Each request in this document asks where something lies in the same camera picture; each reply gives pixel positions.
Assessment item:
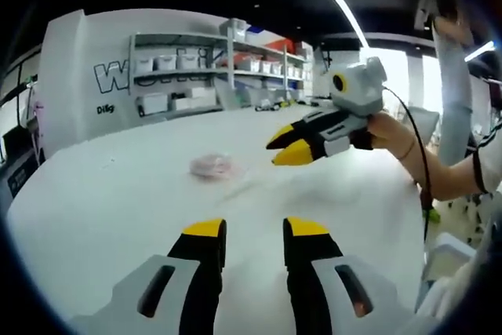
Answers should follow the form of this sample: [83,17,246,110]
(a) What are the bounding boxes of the person's right hand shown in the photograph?
[366,111,417,162]

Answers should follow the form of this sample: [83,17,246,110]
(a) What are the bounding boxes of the long ceiling light strip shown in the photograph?
[296,0,369,49]

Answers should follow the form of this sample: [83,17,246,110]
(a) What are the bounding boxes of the pale pink cloth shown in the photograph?
[27,87,45,166]

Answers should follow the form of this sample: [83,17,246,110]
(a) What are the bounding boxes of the pale grey chair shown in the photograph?
[425,231,478,280]

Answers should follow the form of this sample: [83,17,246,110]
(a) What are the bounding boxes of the thin wrist band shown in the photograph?
[395,137,417,162]

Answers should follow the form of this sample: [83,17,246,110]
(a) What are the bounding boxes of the black monitor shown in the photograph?
[1,126,25,164]

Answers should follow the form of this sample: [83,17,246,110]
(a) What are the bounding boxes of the rows of white storage boxes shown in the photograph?
[135,19,313,115]

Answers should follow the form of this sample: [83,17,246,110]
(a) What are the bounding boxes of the group of spare grippers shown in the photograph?
[253,97,315,112]

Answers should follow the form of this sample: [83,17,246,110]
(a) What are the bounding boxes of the white sleeve with black trim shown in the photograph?
[472,118,502,195]

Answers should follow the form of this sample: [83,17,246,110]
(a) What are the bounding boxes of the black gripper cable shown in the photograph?
[382,84,433,244]

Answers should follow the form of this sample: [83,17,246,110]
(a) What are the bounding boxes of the short ceiling light strip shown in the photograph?
[464,39,496,62]

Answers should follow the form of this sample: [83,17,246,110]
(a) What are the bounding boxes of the clear resealable bag pink contents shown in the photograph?
[187,152,260,202]

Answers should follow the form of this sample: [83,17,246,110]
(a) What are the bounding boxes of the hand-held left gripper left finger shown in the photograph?
[71,217,228,335]

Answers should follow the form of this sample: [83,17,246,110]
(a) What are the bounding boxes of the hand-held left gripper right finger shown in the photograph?
[282,215,435,335]

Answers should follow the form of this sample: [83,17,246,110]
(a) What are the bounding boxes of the grey metal shelf rack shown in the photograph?
[128,16,315,116]

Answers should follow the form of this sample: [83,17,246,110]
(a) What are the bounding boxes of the grey cabinet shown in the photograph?
[5,152,42,199]

